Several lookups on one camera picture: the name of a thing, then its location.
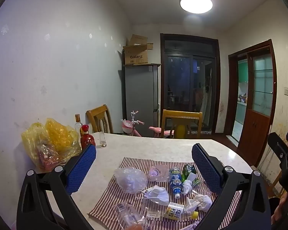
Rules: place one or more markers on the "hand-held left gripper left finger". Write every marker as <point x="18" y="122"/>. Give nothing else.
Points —
<point x="83" y="170"/>

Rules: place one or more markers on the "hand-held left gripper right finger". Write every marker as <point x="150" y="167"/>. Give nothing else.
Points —
<point x="206" y="170"/>

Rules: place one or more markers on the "green snack packet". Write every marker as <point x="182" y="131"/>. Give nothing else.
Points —
<point x="188" y="170"/>

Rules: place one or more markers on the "blue drink bottle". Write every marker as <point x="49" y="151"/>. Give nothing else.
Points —
<point x="175" y="184"/>

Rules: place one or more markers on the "white face mask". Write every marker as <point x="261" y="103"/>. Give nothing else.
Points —
<point x="156" y="194"/>

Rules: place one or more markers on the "person's right hand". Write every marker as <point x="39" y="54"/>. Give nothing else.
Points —
<point x="280" y="208"/>

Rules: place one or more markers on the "crumpled white tissue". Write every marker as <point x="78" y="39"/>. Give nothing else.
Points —
<point x="201" y="202"/>
<point x="188" y="184"/>

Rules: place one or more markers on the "red bottle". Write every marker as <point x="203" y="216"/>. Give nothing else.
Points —
<point x="87" y="140"/>

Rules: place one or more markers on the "clear drinking glass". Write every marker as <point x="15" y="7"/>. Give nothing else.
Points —
<point x="102" y="140"/>

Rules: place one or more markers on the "yellow plastic bag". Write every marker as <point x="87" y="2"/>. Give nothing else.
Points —
<point x="53" y="141"/>

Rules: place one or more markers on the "red striped cloth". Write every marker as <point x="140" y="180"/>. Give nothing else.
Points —
<point x="110" y="201"/>

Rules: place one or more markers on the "clear glass bottle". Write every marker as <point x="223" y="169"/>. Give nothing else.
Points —
<point x="78" y="125"/>

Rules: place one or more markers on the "pink drink bottle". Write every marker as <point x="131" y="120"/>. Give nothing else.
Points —
<point x="158" y="173"/>

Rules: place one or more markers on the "clear plastic bag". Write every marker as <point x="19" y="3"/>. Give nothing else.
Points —
<point x="130" y="179"/>

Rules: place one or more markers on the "clear bottle with yellow cap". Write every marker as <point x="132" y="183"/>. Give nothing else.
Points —
<point x="172" y="212"/>

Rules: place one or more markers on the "purple printed wrapper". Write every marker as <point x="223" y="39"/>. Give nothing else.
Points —
<point x="190" y="226"/>

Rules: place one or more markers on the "clear plastic bottle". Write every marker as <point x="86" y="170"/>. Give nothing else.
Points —
<point x="129" y="214"/>

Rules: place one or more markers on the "pink children's tricycle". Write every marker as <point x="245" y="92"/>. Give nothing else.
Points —
<point x="134" y="127"/>

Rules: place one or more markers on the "dark glass sliding door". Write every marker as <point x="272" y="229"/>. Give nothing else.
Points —
<point x="189" y="83"/>

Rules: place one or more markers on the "grey refrigerator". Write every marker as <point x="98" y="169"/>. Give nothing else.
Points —
<point x="140" y="95"/>

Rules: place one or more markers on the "large open cardboard box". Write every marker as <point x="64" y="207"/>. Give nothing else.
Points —
<point x="135" y="56"/>

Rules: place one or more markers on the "small cardboard box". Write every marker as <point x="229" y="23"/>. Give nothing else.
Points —
<point x="137" y="40"/>

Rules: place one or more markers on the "round ceiling lamp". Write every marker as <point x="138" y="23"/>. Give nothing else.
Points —
<point x="196" y="2"/>

